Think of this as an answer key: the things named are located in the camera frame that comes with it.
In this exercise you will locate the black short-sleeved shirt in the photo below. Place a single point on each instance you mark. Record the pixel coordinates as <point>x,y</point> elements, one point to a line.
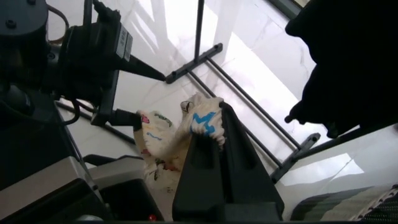
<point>351,62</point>

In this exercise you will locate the cream printed garment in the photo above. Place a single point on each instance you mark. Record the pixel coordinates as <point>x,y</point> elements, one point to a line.
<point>164,143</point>

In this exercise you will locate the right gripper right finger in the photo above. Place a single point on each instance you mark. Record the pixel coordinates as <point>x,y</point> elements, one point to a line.
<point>248,193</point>

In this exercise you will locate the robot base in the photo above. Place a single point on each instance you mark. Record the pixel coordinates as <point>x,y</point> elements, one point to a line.
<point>40,183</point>

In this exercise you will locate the black clothes rack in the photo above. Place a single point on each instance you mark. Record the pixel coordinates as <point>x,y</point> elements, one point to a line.
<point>194,63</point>

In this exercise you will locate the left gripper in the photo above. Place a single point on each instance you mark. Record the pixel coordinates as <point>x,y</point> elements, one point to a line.
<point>104,102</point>

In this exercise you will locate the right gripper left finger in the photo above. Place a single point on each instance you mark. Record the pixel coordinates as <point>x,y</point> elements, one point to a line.
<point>199,186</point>

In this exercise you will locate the white laundry basket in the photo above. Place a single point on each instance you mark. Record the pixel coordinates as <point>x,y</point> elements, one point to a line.
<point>342,202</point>

